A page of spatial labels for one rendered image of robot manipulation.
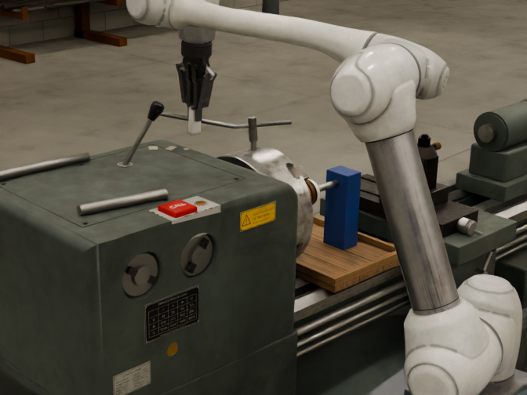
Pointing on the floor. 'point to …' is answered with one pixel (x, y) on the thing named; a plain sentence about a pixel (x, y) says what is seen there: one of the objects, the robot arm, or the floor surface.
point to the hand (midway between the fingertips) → (194, 120)
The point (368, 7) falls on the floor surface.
